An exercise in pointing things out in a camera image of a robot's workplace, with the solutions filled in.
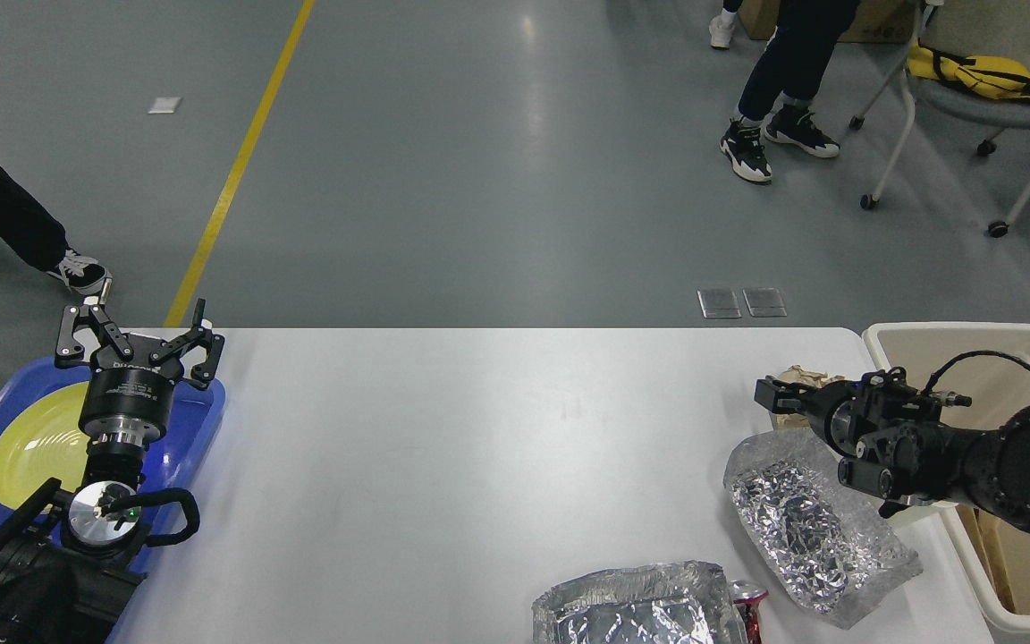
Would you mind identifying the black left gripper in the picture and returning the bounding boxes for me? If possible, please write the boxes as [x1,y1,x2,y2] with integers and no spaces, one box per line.
[55,277,225,445]

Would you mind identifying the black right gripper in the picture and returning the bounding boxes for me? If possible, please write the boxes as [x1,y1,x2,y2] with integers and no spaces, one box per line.
[755,377,859,457]

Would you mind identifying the brown paper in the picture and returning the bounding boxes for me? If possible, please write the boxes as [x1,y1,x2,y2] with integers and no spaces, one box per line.
[773,364,850,431]

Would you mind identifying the yellow plate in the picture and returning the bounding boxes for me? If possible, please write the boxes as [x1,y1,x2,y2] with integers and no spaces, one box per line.
[0,382,89,510]

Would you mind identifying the small aluminium foil piece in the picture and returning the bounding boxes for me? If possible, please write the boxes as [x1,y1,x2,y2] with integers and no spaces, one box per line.
[723,429,924,631]

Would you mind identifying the blue plastic tray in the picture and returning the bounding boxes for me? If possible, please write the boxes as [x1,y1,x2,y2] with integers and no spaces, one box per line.
[0,360,226,573]

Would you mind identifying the brown paper bag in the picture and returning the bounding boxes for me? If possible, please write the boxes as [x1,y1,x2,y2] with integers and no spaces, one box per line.
[957,506,1017,613]

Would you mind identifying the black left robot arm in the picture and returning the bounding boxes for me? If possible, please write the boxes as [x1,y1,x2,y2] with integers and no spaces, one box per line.
[0,285,225,643]

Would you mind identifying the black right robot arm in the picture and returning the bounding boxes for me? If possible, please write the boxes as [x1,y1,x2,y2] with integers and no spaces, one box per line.
[755,364,1030,534]

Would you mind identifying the right floor outlet plate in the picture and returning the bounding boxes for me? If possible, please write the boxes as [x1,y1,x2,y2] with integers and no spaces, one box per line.
[741,289,788,318]

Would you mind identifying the floor outlet plate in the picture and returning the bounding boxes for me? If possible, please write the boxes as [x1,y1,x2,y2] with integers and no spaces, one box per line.
[697,289,743,319]
[741,289,788,318]

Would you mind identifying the left floor outlet plate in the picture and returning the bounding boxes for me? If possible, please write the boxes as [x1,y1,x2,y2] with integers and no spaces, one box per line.
[697,289,743,319]

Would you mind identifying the beige plastic bin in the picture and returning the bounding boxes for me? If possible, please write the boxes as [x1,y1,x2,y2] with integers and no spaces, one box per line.
[862,323,1030,634]

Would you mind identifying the large crumpled aluminium foil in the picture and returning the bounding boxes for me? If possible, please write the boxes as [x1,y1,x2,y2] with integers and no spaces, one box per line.
[531,560,748,643]

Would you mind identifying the person in dark jeans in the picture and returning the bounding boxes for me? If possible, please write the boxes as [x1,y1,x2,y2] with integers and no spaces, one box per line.
[719,1,859,184]

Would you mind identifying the grey office chair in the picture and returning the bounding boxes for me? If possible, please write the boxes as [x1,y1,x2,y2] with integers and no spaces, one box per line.
[859,1,1030,238]

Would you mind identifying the person in black shorts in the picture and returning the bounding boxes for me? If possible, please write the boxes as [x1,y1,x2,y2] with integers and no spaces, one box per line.
[708,0,744,50]

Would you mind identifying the yellow bag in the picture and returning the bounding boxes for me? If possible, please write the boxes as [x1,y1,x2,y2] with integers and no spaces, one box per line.
[905,42,1030,105]

